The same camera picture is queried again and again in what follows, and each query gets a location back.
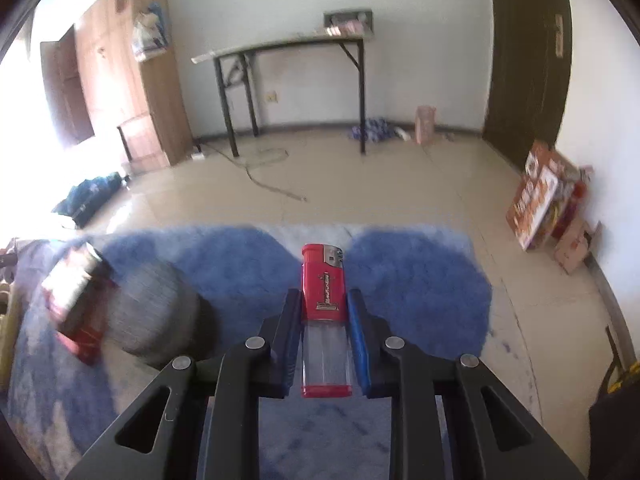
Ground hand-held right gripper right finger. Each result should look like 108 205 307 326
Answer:
347 287 586 480

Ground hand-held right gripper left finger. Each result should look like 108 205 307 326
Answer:
65 287 303 480

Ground pink tube clear cap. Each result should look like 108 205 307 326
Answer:
301 243 353 399

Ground large dark round sponge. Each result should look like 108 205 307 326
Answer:
107 260 218 368

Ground red cigarette pack white print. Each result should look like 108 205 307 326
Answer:
40 242 121 366

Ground beige plastic basin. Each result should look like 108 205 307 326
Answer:
0 282 18 391

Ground blue and white blanket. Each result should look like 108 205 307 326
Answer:
0 225 493 480

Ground blue plastic wrappers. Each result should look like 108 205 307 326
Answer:
347 117 396 142

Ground pink bag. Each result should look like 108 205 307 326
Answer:
416 105 437 143

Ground pale pink cardboard box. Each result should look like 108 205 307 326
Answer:
554 215 601 275

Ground colourful printed cardboard box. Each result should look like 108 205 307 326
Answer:
506 140 593 251

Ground dark blue cloth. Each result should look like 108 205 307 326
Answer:
52 171 126 228

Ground black bag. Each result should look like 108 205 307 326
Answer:
587 327 640 480

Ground black-legged folding table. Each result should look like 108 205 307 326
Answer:
191 30 377 157

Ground wooden wardrobe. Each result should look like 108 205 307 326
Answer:
40 0 193 168

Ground dark wooden door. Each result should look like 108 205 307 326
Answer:
482 0 573 171

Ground white and blue plastic bag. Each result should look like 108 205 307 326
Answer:
131 2 168 61

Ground floor cable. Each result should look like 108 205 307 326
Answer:
200 142 308 203

